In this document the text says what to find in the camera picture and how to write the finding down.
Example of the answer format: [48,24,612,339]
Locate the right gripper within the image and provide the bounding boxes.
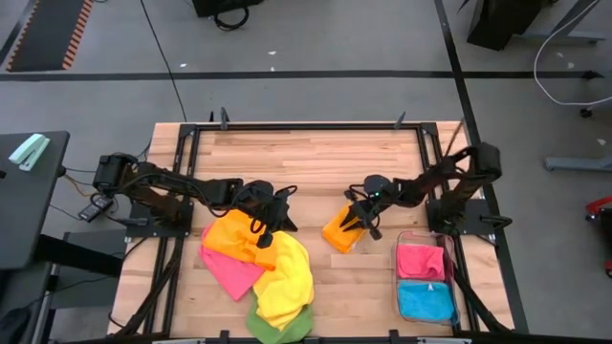
[341,174,399,242]

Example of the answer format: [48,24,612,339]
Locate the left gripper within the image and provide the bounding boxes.
[236,179,299,249]

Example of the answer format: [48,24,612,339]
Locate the orange microfiber towel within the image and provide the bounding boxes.
[320,202,367,254]
[203,208,279,271]

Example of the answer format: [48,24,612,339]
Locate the yellow microfiber towel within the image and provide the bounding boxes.
[251,230,316,332]

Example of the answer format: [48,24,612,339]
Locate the pink microfiber towel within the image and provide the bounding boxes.
[396,243,447,282]
[199,223,267,302]

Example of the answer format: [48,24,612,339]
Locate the clear plastic bin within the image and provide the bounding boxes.
[391,230,464,327]

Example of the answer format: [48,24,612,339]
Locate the blue microfiber towel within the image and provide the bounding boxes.
[397,280,458,324]

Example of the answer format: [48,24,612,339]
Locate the green microfiber towel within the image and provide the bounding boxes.
[245,298,316,344]

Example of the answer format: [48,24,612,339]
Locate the black power adapter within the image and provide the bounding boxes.
[77,195,115,224]

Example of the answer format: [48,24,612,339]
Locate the black equipment box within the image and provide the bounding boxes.
[191,0,265,18]

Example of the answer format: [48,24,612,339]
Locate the grey desk foot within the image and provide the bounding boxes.
[544,155,612,173]

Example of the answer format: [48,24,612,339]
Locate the red cart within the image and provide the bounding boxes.
[585,195,612,279]

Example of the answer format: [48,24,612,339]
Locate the black desk base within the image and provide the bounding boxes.
[466,0,609,52]

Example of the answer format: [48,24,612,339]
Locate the black side desk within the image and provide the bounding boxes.
[0,131,71,271]

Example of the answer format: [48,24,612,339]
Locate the mint green stapler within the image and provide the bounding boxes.
[8,133,52,172]

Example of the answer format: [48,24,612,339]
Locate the black orange-edged floor mat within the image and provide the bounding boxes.
[5,0,95,73]

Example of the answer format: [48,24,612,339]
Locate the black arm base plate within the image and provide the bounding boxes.
[124,200,195,239]
[425,198,497,238]

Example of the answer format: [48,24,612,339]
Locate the black aluminium table frame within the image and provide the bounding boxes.
[108,121,530,344]

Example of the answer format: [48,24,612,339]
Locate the black cable bundle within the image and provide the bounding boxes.
[451,260,511,334]
[114,236,186,336]

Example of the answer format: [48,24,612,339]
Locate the coiled black cable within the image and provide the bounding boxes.
[212,4,251,32]

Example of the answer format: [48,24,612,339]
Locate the yellow cable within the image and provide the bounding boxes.
[63,172,99,198]

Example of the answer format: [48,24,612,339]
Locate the black desk leg frame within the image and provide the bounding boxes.
[35,229,128,311]

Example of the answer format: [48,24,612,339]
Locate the white floor cable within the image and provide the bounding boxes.
[533,0,612,107]

